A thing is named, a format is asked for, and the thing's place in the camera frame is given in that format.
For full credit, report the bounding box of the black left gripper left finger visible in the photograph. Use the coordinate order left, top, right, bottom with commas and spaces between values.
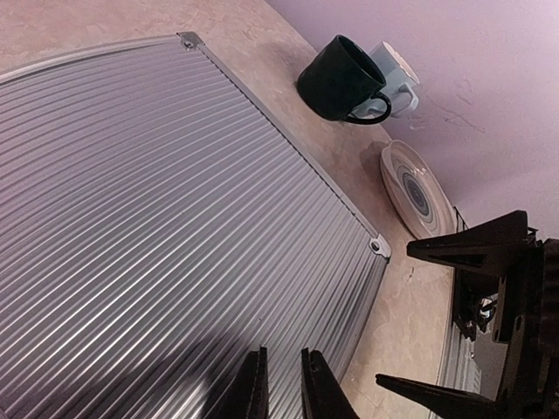
229, 347, 269, 419

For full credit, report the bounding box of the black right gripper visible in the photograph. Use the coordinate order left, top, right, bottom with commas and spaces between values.
376, 210, 558, 419

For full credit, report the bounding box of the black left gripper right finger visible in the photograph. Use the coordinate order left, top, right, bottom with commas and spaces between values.
301, 348, 358, 419

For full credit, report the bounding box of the aluminium poker chip case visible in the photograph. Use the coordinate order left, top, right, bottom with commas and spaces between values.
1, 32, 390, 418

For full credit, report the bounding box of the grey striped plate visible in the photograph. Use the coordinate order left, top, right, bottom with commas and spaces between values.
380, 140, 457, 239

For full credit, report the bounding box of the light blue mug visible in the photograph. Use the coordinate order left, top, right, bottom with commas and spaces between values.
369, 41, 420, 118

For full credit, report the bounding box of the dark green mug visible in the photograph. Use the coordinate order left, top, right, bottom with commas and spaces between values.
295, 35, 392, 126

